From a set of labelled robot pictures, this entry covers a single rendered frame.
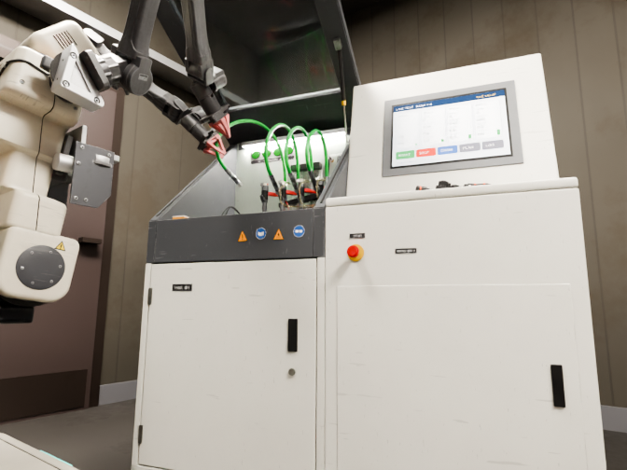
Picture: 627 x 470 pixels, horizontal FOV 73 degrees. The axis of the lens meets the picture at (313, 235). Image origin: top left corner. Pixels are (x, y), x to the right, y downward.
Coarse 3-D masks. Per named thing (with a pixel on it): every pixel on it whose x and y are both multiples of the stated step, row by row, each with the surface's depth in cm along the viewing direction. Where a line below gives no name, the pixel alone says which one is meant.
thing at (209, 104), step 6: (204, 102) 140; (210, 102) 140; (216, 102) 142; (204, 108) 142; (210, 108) 141; (216, 108) 142; (222, 108) 143; (210, 114) 142; (216, 114) 141; (204, 120) 142; (210, 120) 141
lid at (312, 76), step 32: (160, 0) 166; (224, 0) 163; (256, 0) 161; (288, 0) 159; (320, 0) 155; (224, 32) 173; (256, 32) 171; (288, 32) 168; (320, 32) 166; (224, 64) 185; (256, 64) 182; (288, 64) 179; (320, 64) 177; (352, 64) 172; (224, 96) 198; (256, 96) 195; (288, 96) 192; (320, 96) 187; (352, 96) 184; (256, 128) 207; (320, 128) 200
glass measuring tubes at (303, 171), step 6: (318, 162) 193; (294, 168) 197; (300, 168) 196; (306, 168) 195; (318, 168) 194; (294, 174) 197; (300, 174) 196; (306, 174) 198; (318, 174) 195; (306, 186) 197; (294, 198) 195
